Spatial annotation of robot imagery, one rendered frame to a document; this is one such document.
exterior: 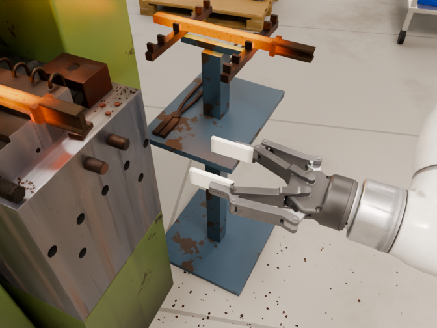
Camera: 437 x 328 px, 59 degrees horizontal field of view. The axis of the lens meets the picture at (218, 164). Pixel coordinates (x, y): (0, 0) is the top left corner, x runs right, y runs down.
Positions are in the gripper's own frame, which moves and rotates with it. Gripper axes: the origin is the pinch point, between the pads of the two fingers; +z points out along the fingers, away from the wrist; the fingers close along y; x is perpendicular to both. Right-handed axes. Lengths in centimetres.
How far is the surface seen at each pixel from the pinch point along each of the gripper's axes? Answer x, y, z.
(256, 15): -88, 234, 74
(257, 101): -31, 58, 13
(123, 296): -64, -3, 29
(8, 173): -6.8, -11.0, 35.1
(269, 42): -4.1, 46.8, 7.4
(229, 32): -4, 47, 18
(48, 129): -5.1, -0.3, 35.1
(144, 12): -97, 222, 168
